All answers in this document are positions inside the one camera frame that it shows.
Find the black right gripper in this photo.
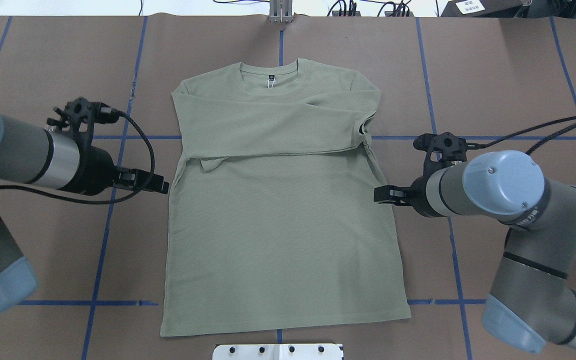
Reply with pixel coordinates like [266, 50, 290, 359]
[374, 177, 441, 218]

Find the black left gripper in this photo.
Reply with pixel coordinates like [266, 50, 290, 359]
[70, 146, 170, 196]

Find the olive green long-sleeve shirt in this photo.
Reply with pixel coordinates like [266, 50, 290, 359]
[160, 58, 411, 338]

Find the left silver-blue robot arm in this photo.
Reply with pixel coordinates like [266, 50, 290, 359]
[0, 96, 170, 314]

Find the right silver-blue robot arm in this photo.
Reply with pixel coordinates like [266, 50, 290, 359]
[374, 150, 576, 354]

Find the orange-black usb hub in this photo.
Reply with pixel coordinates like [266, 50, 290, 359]
[379, 0, 414, 18]
[326, 0, 361, 18]

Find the black box with label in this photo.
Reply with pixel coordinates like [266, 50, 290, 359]
[439, 0, 533, 18]

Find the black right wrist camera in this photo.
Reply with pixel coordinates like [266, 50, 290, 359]
[413, 132, 482, 171]

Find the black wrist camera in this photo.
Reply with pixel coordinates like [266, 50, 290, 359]
[46, 96, 121, 150]
[413, 132, 482, 171]

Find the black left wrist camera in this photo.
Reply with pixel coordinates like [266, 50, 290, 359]
[46, 96, 121, 150]

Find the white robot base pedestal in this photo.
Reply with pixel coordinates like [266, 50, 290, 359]
[211, 342, 345, 360]

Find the aluminium frame post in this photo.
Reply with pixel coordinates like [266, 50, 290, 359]
[268, 0, 294, 24]

